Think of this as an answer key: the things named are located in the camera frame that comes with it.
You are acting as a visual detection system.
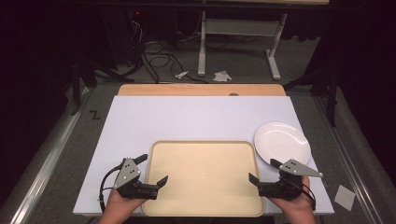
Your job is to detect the beige plastic tray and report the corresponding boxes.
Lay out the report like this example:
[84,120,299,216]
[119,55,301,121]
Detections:
[141,140,266,218]

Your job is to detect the metal floor rail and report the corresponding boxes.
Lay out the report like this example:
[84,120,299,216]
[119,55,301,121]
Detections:
[8,87,92,224]
[313,96,385,224]

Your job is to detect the crumpled white paper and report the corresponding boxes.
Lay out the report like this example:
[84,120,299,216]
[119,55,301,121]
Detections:
[213,70,233,83]

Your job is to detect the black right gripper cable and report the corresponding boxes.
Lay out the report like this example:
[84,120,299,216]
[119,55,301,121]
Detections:
[302,183,318,212]

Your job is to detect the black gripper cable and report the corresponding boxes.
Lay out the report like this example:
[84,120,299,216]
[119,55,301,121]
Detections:
[98,163,124,214]
[302,183,318,212]

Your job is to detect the white table board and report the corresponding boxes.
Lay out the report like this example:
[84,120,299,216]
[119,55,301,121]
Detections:
[72,94,335,217]

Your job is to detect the person's right hand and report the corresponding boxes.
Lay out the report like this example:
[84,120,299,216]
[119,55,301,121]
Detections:
[268,175,317,217]

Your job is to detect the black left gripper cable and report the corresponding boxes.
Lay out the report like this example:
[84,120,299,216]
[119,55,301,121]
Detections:
[98,163,124,214]

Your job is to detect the white metal desk frame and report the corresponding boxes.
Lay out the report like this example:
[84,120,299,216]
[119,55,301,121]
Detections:
[197,9,289,81]

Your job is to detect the white round plate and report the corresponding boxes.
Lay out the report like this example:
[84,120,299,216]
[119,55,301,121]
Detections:
[253,121,313,167]

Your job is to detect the black metal stand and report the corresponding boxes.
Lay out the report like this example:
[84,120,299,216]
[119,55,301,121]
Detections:
[69,59,127,117]
[282,60,341,128]

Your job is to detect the black floor cables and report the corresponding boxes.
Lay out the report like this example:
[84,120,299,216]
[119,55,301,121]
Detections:
[129,18,210,85]

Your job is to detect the person's left hand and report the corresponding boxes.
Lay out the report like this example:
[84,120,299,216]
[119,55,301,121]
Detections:
[104,189,148,217]

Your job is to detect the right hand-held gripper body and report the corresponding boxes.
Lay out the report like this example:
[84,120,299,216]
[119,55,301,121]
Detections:
[257,158,324,202]

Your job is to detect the wooden table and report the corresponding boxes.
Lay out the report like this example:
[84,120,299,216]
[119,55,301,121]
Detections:
[118,83,287,97]

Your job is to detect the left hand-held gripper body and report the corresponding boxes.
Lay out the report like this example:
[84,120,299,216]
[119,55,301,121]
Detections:
[112,157,159,201]

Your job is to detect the dark box with red light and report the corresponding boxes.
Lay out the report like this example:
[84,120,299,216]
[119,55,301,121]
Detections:
[101,7,148,68]

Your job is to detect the white square paper sheet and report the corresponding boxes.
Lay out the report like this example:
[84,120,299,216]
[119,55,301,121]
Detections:
[333,184,357,212]

